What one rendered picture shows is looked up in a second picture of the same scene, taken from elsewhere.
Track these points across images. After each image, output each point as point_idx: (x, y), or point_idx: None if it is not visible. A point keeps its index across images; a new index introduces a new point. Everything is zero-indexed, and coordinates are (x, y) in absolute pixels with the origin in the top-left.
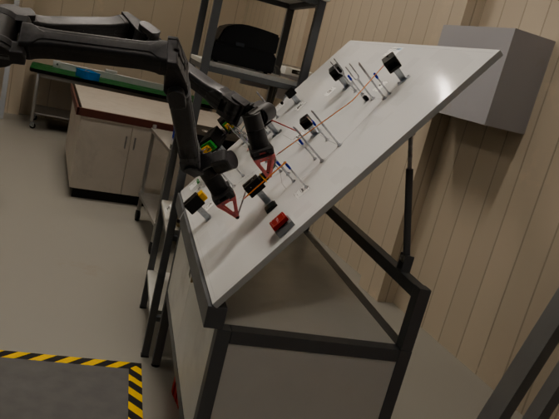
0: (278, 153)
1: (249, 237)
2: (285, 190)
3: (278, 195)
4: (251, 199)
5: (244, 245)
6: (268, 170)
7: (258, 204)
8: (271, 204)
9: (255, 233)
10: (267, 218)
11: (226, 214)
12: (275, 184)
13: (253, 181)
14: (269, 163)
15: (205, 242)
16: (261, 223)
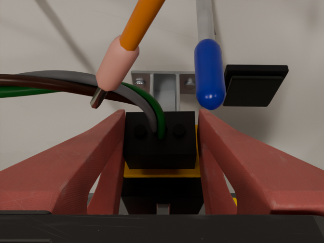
0: (107, 89)
1: (293, 143)
2: (220, 4)
3: (196, 44)
4: (26, 113)
5: (302, 154)
6: (121, 129)
7: (110, 104)
8: (259, 87)
9: (307, 134)
10: (297, 103)
11: (17, 157)
12: (22, 24)
13: (202, 205)
14: (108, 139)
15: (95, 186)
16: (286, 118)
